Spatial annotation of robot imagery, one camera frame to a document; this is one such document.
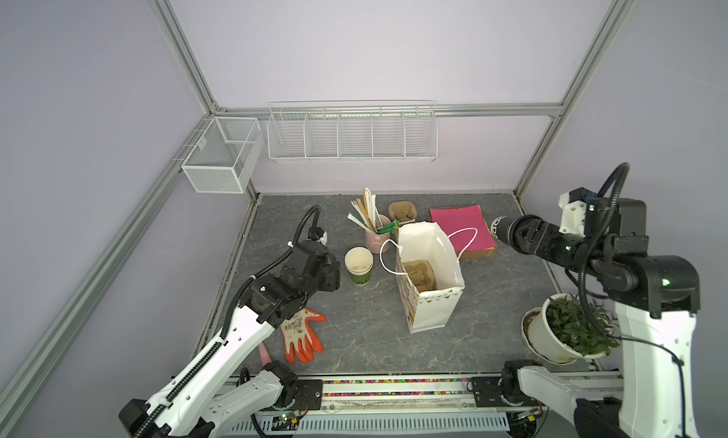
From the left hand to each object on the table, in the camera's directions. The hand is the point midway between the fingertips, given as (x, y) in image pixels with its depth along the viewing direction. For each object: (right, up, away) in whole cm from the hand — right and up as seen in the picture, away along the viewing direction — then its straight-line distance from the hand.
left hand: (328, 267), depth 73 cm
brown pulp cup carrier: (+28, -6, +22) cm, 36 cm away
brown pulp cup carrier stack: (+23, +16, +39) cm, 48 cm away
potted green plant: (+60, -15, -2) cm, 62 cm away
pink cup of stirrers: (+13, +10, +26) cm, 31 cm away
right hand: (+46, +9, -12) cm, 49 cm away
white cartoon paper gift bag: (+25, -11, -1) cm, 28 cm away
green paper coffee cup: (+7, -1, +17) cm, 18 cm away
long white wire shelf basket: (+4, +44, +26) cm, 51 cm away
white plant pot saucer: (+58, -18, +13) cm, 62 cm away
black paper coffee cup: (+42, +11, -5) cm, 44 cm away
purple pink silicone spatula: (-19, -26, +6) cm, 33 cm away
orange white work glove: (-10, -23, +8) cm, 26 cm away
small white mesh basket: (-42, +36, +29) cm, 62 cm away
